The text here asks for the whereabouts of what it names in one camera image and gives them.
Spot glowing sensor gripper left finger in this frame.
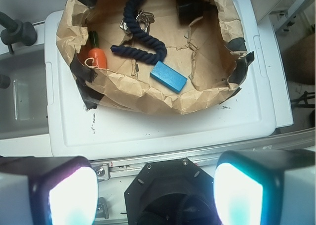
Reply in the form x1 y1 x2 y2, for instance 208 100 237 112
0 156 98 225

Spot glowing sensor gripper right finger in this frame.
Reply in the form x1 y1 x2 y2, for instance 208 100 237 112
213 149 316 225

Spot blue wooden block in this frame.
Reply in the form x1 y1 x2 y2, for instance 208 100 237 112
150 61 187 93

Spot clear plastic bin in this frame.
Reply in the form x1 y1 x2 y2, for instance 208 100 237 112
0 45 51 139

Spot white plastic bin lid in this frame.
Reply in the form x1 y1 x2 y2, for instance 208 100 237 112
44 0 293 160

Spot orange toy carrot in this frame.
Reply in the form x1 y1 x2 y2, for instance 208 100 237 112
84 31 107 69

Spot crumpled brown paper bag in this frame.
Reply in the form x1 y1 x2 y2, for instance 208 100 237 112
56 0 254 115

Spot grey clamp knob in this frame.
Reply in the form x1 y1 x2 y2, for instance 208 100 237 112
0 12 38 54

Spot black box object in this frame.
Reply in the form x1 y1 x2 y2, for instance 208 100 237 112
176 0 211 25

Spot silver metal keys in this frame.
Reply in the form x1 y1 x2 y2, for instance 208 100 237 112
119 9 155 35

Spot black octagonal mount plate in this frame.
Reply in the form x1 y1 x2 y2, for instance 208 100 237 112
124 158 221 225

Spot navy blue rope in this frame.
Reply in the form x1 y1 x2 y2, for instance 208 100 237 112
110 0 167 65

